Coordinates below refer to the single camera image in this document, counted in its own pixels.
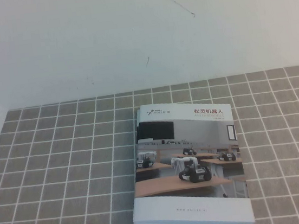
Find grey white-grid tablecloth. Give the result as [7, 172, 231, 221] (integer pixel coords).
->
[0, 65, 299, 224]

